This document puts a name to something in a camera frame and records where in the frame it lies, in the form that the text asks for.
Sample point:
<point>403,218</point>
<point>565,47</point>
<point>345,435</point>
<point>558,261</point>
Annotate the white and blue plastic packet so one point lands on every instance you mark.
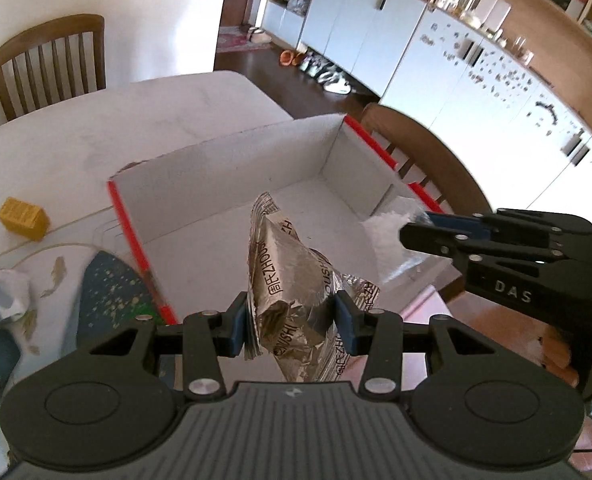
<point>0,295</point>

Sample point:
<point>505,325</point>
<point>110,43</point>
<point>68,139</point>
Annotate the clear plastic bag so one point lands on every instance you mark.
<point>388,225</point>

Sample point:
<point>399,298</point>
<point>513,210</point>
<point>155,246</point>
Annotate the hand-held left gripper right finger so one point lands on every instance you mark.
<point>346,329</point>

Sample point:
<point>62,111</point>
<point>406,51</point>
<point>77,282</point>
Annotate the wooden slatted chair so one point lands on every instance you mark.
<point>45,60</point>

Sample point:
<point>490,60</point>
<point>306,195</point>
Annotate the silver foil snack packet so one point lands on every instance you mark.
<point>286,280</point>

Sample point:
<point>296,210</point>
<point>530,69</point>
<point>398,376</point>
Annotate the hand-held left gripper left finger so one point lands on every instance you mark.
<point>239,329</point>

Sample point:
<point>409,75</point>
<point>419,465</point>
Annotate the row of shoes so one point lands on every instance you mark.
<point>328,77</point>

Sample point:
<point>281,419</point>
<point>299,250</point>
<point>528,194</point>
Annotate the person's right hand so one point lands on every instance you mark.
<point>561,355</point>

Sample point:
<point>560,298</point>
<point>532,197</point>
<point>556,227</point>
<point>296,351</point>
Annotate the orange slippers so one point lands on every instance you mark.
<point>290,57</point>

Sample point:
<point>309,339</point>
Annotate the patterned rug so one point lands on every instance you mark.
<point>235,40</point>

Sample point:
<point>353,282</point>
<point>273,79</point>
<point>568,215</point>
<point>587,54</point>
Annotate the small yellow box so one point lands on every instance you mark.
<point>23,215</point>

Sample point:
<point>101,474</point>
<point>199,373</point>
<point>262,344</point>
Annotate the wooden chair with curved back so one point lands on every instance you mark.
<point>426,140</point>

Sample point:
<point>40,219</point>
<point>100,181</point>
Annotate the low white cabinet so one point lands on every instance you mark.
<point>281,22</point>

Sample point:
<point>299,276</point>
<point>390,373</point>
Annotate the white cabinet with stickers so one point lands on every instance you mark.
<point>476,110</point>

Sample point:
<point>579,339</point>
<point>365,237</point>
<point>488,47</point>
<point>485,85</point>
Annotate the red cardboard box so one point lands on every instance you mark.
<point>256,170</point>

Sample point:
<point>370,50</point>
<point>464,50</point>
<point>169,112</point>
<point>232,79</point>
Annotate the tall white cabinet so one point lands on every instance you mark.
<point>361,25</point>

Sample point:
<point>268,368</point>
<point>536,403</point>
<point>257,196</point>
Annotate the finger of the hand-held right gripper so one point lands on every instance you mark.
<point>456,225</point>
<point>426,240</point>

